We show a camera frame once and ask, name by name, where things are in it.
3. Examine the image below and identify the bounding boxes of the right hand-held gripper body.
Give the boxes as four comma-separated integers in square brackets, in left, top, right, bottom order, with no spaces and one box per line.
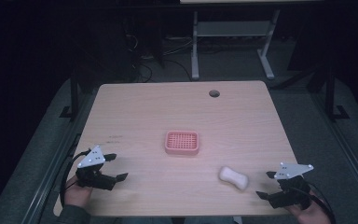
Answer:
[268,161,314,210]

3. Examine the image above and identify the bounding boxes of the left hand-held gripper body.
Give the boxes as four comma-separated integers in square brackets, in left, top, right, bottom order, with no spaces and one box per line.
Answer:
[76,145,117,191]

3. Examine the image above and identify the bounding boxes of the white soap bar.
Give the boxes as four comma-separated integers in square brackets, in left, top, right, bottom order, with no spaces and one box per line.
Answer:
[218,165,250,191]

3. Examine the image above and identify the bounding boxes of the pink soap dish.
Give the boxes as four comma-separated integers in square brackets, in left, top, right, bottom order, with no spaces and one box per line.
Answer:
[164,130,200,156]

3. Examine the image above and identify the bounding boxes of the person's left hand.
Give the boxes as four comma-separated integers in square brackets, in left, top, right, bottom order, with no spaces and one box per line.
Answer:
[63,175,93,209]

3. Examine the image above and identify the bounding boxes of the person's right hand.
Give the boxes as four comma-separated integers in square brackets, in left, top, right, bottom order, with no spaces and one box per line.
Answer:
[286,190,333,224]

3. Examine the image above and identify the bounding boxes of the black metal stand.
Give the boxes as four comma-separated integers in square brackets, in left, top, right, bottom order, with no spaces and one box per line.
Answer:
[59,66,81,121]
[323,59,351,122]

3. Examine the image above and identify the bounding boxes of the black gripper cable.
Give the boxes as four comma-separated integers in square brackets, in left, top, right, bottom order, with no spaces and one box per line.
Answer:
[304,181,337,224]
[59,148,91,207]

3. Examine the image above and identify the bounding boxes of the grey metal rail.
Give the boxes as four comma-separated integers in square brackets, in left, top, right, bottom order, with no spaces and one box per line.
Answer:
[21,91,98,224]
[310,91,358,204]

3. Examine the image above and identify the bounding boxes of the cables on floor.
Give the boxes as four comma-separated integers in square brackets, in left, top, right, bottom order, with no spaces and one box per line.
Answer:
[122,29,197,83]

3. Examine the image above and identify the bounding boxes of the white desk frame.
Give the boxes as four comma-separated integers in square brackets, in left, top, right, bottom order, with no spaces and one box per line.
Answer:
[190,8,282,80]

